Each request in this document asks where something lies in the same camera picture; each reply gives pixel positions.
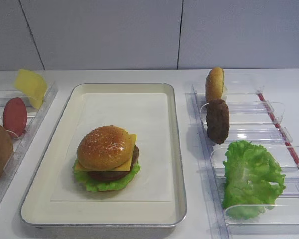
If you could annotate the cream rectangular metal tray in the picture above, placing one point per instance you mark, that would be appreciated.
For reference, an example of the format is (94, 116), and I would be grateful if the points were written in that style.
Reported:
(106, 148)

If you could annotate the clear acrylic right rack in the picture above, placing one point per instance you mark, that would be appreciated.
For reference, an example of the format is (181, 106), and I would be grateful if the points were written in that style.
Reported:
(255, 119)

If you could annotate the red tomato slice in rack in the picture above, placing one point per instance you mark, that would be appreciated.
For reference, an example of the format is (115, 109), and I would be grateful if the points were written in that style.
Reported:
(15, 117)

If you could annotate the yellow cheese slice in rack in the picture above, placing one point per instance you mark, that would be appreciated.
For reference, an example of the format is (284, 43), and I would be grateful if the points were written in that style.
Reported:
(32, 85)

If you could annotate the orange cheese slice on burger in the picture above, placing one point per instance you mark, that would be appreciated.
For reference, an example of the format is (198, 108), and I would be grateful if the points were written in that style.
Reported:
(129, 161)

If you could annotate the brown meat patty in rack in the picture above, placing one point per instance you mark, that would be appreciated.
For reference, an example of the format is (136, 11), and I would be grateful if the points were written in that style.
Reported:
(217, 121)

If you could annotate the green lettuce leaf in rack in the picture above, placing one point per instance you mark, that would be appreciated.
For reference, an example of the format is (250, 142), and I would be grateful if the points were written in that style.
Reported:
(254, 180)

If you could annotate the brown patty in burger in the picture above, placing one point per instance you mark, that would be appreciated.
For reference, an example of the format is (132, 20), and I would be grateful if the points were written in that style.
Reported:
(109, 176)

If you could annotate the sesame top burger bun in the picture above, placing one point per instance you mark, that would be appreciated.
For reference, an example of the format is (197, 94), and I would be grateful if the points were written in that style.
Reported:
(104, 148)

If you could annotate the white paper tray liner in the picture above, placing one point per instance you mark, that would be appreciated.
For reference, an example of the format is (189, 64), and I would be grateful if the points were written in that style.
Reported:
(143, 114)

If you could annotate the tan burger bun in rack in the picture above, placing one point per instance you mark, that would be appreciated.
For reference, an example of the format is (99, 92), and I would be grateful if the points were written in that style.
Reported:
(214, 85)

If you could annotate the green lettuce under burger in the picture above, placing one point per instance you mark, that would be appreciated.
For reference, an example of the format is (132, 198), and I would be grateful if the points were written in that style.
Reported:
(92, 185)

